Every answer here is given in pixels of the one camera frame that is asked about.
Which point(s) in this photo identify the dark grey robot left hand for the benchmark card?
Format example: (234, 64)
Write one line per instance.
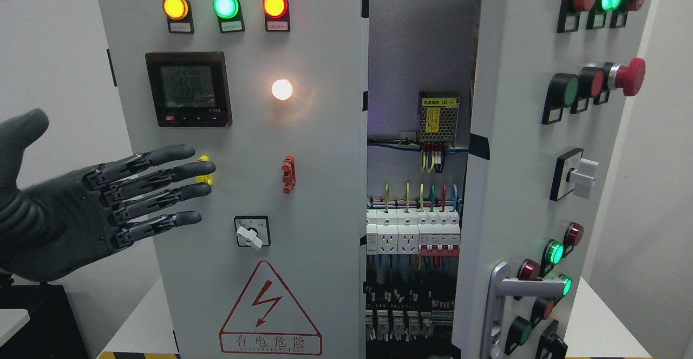
(53, 228)

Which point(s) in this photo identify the grey cabinet door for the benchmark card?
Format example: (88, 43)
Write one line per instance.
(316, 230)
(538, 93)

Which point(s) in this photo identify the white right door selector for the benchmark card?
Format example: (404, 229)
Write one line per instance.
(573, 174)

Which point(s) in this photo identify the black box at left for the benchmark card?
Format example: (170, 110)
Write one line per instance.
(51, 331)

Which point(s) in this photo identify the black digital power meter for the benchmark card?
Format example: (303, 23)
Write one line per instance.
(189, 88)

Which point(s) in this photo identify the red electric hazard sign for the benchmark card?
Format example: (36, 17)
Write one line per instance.
(267, 319)

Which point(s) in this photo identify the yellow indicator light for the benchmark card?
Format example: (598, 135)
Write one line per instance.
(176, 10)

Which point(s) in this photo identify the white glowing indicator lamp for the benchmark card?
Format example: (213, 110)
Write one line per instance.
(282, 89)

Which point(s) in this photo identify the green indicator light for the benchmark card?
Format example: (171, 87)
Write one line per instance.
(226, 9)

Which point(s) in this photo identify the red indicator light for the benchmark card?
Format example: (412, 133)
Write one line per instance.
(275, 9)

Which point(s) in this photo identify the white socket breaker row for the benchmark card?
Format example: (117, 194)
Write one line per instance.
(413, 232)

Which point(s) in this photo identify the perforated metal power supply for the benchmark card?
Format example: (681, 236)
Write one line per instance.
(438, 114)

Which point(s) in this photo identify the red mushroom emergency button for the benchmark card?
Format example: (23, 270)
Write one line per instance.
(627, 77)

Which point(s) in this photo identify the yellow terminal post block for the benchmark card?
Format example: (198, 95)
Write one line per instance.
(205, 175)

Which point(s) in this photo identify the white rotary selector switch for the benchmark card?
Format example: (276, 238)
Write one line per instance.
(253, 231)

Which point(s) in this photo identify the red terminal post block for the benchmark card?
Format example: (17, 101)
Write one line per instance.
(289, 174)

